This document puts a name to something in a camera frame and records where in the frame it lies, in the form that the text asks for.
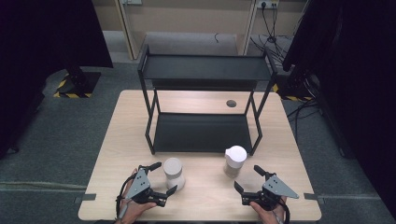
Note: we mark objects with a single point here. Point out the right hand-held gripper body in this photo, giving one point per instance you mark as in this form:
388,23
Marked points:
275,188

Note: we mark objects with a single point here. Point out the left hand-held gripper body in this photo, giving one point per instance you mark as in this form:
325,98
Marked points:
138,185

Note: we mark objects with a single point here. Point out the glass salt jar white lid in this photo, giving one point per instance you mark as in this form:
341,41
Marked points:
173,169

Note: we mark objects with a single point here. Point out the glass brown spice jar white lid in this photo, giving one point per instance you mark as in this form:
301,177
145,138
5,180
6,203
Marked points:
235,157

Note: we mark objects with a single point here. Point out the black metal two-tier shelf rack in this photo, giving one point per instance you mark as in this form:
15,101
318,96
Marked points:
205,67

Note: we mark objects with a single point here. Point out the person's left hand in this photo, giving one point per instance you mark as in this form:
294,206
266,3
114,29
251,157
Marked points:
137,212

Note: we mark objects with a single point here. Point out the person's right hand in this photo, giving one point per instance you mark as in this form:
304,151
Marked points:
269,216

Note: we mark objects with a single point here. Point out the grey floor tape strip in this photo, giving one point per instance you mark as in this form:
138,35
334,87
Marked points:
85,198
313,197

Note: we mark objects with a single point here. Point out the grey round table grommet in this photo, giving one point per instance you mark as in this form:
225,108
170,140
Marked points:
231,103

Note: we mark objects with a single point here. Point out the black stand base striped tape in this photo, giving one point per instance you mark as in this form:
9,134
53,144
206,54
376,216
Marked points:
292,90
79,85

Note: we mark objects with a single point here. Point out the black curtain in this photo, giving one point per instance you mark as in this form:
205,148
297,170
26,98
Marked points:
37,46
358,77

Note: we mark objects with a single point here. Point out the light wooden frame partition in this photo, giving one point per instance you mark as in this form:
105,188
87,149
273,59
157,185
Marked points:
186,18

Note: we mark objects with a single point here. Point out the white wall socket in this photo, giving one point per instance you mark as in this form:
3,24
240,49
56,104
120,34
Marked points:
267,3

